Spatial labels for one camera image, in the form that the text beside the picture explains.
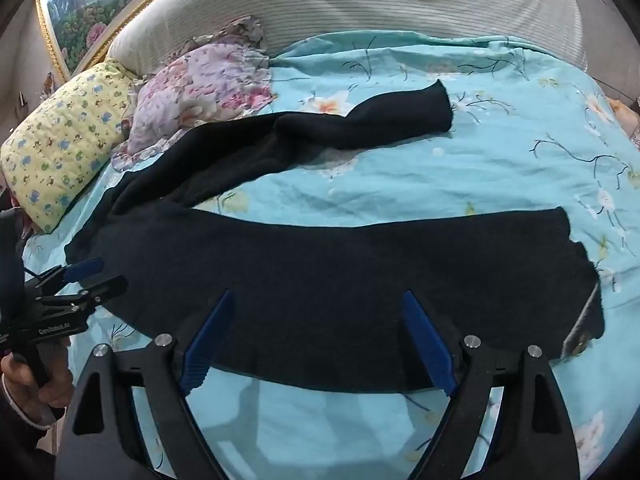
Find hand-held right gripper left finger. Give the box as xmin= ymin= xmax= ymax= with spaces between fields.
xmin=54 ymin=289 xmax=236 ymax=480

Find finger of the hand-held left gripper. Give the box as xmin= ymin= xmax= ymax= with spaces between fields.
xmin=37 ymin=275 xmax=128 ymax=318
xmin=22 ymin=257 xmax=104 ymax=293

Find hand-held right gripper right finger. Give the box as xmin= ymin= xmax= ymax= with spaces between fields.
xmin=402 ymin=289 xmax=581 ymax=480

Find black pants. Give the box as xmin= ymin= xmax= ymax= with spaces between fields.
xmin=64 ymin=79 xmax=606 ymax=393

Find person's left forearm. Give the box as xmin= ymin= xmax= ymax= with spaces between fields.
xmin=0 ymin=375 xmax=63 ymax=480

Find person's left hand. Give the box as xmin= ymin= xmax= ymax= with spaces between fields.
xmin=0 ymin=335 xmax=77 ymax=428

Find yellow printed pillow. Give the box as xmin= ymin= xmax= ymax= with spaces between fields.
xmin=0 ymin=60 xmax=136 ymax=233

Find blue floral bedsheet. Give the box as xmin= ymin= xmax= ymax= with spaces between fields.
xmin=22 ymin=30 xmax=640 ymax=480

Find pink floral pillow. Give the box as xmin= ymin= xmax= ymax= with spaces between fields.
xmin=111 ymin=16 xmax=275 ymax=171

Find gold framed painting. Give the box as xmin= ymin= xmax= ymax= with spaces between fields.
xmin=35 ymin=0 xmax=211 ymax=83

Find striped grey headboard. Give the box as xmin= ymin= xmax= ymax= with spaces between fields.
xmin=107 ymin=0 xmax=588 ymax=73

